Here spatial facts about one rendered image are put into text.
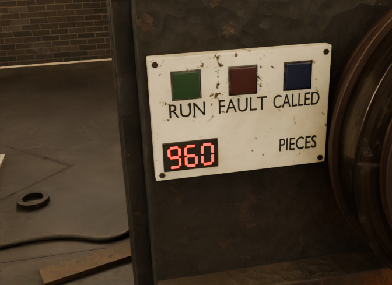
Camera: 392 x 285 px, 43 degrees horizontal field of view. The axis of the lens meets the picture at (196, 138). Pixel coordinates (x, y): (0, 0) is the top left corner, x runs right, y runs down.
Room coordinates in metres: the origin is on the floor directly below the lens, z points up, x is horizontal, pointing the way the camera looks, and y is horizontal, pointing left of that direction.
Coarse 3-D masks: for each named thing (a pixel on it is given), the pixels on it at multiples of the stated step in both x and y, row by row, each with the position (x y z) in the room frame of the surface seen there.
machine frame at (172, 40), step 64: (128, 0) 0.75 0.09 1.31; (192, 0) 0.68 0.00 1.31; (256, 0) 0.70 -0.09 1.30; (320, 0) 0.71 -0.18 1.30; (384, 0) 0.73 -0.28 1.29; (128, 64) 0.75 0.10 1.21; (128, 128) 0.75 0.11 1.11; (128, 192) 0.75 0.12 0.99; (192, 192) 0.68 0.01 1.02; (256, 192) 0.70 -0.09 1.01; (320, 192) 0.72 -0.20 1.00; (192, 256) 0.68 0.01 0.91; (256, 256) 0.70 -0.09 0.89; (320, 256) 0.72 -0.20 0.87
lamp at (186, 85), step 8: (184, 72) 0.66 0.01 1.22; (192, 72) 0.66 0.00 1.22; (176, 80) 0.65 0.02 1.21; (184, 80) 0.65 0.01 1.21; (192, 80) 0.65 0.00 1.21; (176, 88) 0.65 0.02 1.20; (184, 88) 0.65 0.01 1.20; (192, 88) 0.65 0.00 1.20; (176, 96) 0.65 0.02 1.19; (184, 96) 0.65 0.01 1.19; (192, 96) 0.65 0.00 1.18
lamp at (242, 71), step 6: (234, 72) 0.67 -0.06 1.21; (240, 72) 0.67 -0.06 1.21; (246, 72) 0.67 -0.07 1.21; (252, 72) 0.67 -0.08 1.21; (234, 78) 0.67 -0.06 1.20; (240, 78) 0.67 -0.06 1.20; (246, 78) 0.67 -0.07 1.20; (252, 78) 0.67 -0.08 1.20; (234, 84) 0.67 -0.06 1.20; (240, 84) 0.67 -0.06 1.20; (246, 84) 0.67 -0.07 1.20; (252, 84) 0.67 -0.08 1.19; (234, 90) 0.67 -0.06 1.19; (240, 90) 0.67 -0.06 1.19; (246, 90) 0.67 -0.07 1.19; (252, 90) 0.67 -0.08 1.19
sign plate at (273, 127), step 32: (160, 64) 0.65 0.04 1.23; (192, 64) 0.66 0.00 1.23; (224, 64) 0.67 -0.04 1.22; (256, 64) 0.67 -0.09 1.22; (320, 64) 0.69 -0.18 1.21; (160, 96) 0.65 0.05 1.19; (224, 96) 0.67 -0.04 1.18; (256, 96) 0.68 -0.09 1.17; (288, 96) 0.68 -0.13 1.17; (320, 96) 0.69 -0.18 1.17; (160, 128) 0.65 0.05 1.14; (192, 128) 0.66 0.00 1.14; (224, 128) 0.67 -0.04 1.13; (256, 128) 0.68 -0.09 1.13; (288, 128) 0.68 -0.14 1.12; (320, 128) 0.69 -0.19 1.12; (160, 160) 0.65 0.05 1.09; (192, 160) 0.66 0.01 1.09; (224, 160) 0.67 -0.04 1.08; (256, 160) 0.68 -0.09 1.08; (288, 160) 0.68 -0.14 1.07; (320, 160) 0.69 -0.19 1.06
